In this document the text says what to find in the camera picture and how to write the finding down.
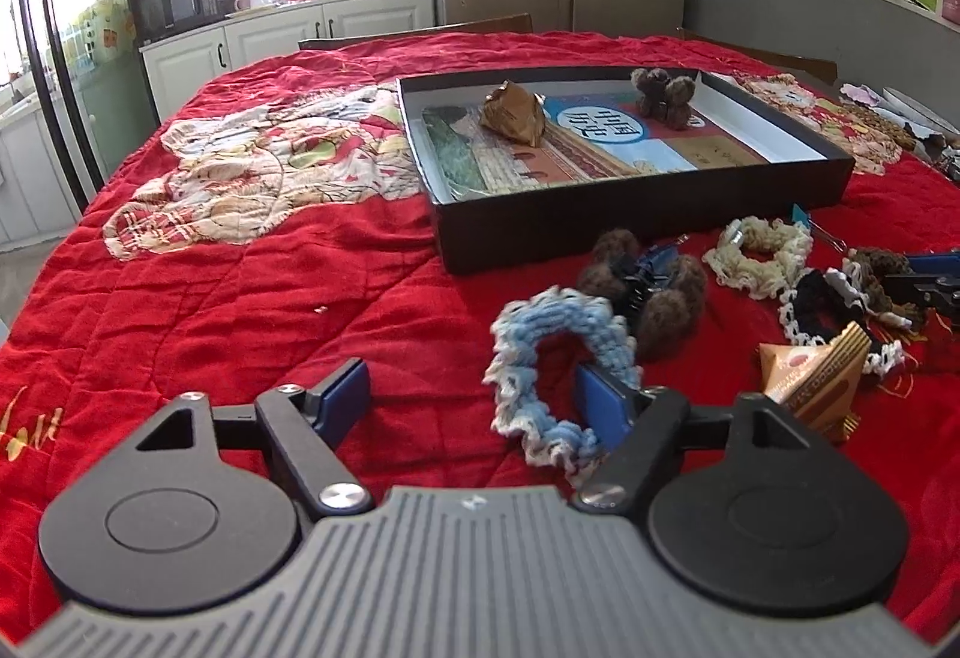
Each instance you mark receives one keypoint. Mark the white kitchen cabinet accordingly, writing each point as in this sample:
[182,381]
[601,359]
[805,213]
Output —
[177,67]

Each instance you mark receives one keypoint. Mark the blue white knitted scrunchie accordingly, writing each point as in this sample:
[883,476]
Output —
[537,345]

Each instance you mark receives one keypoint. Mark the dark blue binder clip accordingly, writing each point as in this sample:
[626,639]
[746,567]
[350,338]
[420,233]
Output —
[658,259]

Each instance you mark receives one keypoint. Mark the wooden chair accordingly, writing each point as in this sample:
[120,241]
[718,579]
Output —
[822,70]
[516,23]

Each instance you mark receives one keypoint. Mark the cream knitted scrunchie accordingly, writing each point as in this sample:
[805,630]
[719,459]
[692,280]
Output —
[761,257]

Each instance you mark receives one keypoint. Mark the brown triangular packet in box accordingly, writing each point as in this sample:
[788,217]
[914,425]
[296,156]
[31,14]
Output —
[514,113]

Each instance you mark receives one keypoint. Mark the wooden chair right side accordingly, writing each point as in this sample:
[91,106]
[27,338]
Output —
[822,70]

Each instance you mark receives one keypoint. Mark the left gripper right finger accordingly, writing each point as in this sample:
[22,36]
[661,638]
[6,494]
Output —
[644,435]

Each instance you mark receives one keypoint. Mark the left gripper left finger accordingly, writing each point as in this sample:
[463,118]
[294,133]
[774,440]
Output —
[298,431]

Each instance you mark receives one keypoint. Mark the black shallow box tray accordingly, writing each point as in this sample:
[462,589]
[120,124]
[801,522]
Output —
[495,203]

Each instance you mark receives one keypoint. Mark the teal binder clip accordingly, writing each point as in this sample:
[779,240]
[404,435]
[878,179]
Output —
[802,218]

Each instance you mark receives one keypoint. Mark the olive brown knitted scrunchie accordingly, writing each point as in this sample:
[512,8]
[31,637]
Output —
[868,268]

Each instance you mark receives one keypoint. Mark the black white-trim scrunchie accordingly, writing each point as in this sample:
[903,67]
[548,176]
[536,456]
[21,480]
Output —
[822,304]

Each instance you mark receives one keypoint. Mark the brown fuzzy hair claw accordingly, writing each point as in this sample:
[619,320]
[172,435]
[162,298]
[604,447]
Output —
[658,310]

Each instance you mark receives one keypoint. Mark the tan triangular paper packet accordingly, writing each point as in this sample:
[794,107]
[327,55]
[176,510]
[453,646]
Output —
[817,384]

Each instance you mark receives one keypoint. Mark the brown fuzzy clip in box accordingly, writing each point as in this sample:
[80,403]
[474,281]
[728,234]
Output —
[663,97]

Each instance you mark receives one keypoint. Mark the black microwave oven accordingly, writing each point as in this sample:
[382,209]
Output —
[158,19]

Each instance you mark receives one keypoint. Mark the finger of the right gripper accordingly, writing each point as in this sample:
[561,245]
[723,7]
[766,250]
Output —
[936,264]
[936,293]

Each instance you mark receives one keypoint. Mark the wooden chair back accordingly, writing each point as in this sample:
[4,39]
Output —
[516,23]

